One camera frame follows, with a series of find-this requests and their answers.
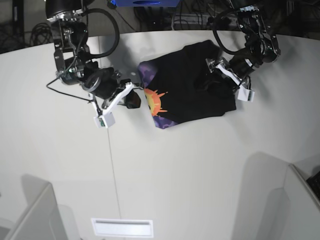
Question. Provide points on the black keyboard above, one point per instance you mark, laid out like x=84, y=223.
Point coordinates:
x=314, y=183

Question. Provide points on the white partition panel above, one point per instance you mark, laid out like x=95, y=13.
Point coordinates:
x=29, y=210
x=292, y=212

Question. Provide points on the white partition panel left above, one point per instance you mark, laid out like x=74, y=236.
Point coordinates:
x=29, y=210

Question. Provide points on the black T-shirt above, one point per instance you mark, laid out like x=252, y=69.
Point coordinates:
x=176, y=86

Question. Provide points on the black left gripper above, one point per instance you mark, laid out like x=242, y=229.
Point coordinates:
x=242, y=67

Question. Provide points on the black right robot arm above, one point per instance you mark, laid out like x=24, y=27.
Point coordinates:
x=75, y=64

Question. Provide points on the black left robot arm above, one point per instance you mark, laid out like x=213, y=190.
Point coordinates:
x=261, y=46

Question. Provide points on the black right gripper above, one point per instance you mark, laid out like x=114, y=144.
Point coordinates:
x=102, y=83

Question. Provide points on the white partition panel right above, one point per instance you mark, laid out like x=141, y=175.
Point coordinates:
x=292, y=212

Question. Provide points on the white table cable grommet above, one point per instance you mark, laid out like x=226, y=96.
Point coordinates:
x=123, y=228

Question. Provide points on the blue box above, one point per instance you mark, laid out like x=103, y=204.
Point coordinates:
x=145, y=3

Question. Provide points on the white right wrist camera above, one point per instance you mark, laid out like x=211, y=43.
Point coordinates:
x=104, y=117

